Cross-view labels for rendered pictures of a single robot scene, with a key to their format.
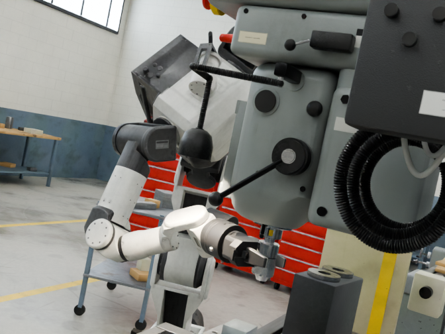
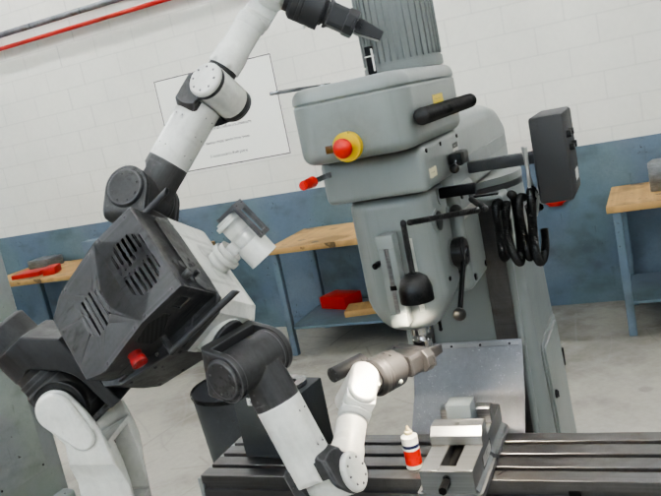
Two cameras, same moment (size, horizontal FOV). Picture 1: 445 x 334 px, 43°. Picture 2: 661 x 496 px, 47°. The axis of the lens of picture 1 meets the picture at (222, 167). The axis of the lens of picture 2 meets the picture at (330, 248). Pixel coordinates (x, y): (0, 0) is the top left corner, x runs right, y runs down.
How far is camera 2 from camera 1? 2.17 m
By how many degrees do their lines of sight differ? 91
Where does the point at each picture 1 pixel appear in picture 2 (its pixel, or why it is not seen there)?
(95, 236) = (359, 475)
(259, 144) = (444, 256)
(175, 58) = (167, 242)
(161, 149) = not seen: hidden behind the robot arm
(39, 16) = not seen: outside the picture
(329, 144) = (465, 230)
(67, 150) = not seen: outside the picture
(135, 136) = (272, 352)
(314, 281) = (310, 387)
